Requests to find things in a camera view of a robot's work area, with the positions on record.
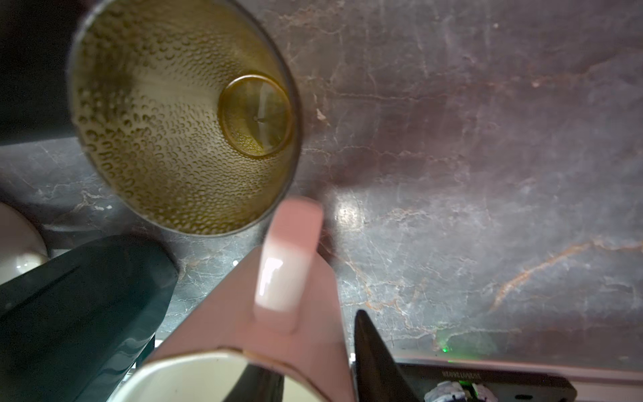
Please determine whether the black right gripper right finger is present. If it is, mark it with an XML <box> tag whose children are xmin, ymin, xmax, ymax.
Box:
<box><xmin>353</xmin><ymin>310</ymin><xmax>420</xmax><ymax>401</ymax></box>

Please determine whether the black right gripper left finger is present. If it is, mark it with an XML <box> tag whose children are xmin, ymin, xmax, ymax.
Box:
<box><xmin>1</xmin><ymin>234</ymin><xmax>178</xmax><ymax>401</ymax></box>

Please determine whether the white faceted mug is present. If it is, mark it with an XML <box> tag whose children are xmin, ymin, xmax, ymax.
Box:
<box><xmin>113</xmin><ymin>197</ymin><xmax>355</xmax><ymax>401</ymax></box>

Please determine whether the olive green glass tumbler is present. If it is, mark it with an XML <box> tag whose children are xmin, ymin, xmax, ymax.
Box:
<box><xmin>67</xmin><ymin>1</ymin><xmax>303</xmax><ymax>236</ymax></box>

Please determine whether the black mug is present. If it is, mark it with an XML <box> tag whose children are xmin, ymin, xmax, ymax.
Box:
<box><xmin>1</xmin><ymin>0</ymin><xmax>93</xmax><ymax>146</ymax></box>

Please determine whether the white mug green handle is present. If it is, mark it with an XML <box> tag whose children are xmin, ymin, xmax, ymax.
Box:
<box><xmin>0</xmin><ymin>203</ymin><xmax>50</xmax><ymax>284</ymax></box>

